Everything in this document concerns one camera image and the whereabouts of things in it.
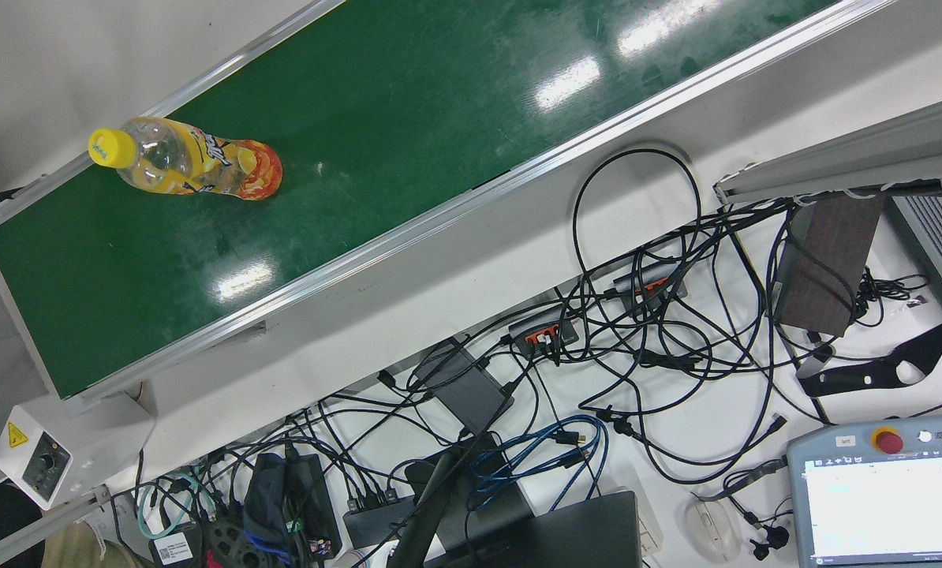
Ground black multiport hub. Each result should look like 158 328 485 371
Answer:
343 489 417 549

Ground grey teach pendant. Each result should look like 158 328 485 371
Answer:
787 414 942 568

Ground white conveyor control box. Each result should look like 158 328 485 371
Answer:
0 404 73 510

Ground teal cable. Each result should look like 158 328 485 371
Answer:
136 469 204 541

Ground dark brown wooden box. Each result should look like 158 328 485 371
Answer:
772 196 886 338

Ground aluminium bar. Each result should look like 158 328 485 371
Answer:
0 485 113 568

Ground green conveyor belt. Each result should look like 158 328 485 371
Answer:
0 0 906 419

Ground white keyboard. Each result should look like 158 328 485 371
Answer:
635 501 665 553

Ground black earphones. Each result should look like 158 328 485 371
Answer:
743 513 791 562

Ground black huawei monitor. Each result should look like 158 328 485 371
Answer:
388 432 645 568

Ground yellow orange drink bottle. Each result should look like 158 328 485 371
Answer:
88 117 283 201

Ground dark blue pouch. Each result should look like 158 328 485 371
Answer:
242 452 290 545

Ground white computer mouse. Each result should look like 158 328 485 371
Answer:
682 499 744 562

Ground black orange usb hub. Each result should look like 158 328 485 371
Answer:
613 264 689 312
509 304 581 357

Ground black flat bracket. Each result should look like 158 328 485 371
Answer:
796 322 942 399

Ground black power adapter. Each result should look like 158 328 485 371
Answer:
420 347 515 433

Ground black power brick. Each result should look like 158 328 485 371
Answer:
286 454 344 553

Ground black looped cable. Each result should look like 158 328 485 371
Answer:
572 148 705 332

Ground white labelled device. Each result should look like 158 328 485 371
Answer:
149 530 204 567

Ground blue cable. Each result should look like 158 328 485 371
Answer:
467 414 610 514

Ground aluminium camera post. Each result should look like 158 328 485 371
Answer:
713 87 942 207

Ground long black cable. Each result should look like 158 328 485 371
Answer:
643 414 789 486

